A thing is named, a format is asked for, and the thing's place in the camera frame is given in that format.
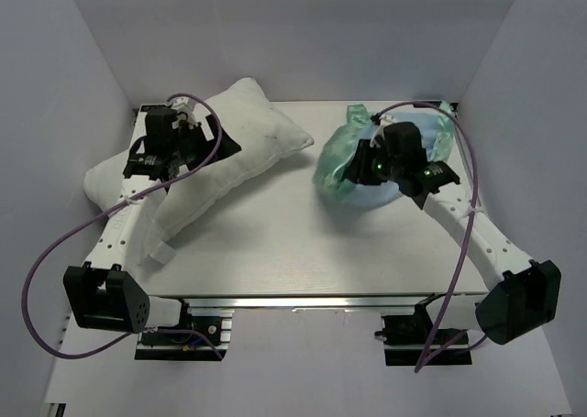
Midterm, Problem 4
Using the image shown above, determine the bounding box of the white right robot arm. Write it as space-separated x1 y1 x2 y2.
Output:
343 122 561 345

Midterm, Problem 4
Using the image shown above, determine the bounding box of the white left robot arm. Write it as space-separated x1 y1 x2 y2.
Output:
63 104 241 343

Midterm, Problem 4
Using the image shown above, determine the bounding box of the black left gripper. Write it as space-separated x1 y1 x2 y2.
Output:
171 114 241 170

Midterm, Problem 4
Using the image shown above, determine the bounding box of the white pillow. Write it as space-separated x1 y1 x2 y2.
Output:
84 78 314 263

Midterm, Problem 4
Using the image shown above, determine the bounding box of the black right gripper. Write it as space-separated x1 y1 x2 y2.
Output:
343 139 403 186

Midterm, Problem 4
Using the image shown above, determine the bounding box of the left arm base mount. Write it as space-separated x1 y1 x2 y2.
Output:
134 299 234 362

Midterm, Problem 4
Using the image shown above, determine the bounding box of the aluminium front table rail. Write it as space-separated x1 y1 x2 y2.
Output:
146 292 492 313

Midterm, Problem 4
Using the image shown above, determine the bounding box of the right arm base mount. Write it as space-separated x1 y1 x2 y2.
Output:
374 296 472 368

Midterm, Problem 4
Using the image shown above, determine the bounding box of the blue green satin pillowcase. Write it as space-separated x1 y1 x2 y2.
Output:
313 104 455 210

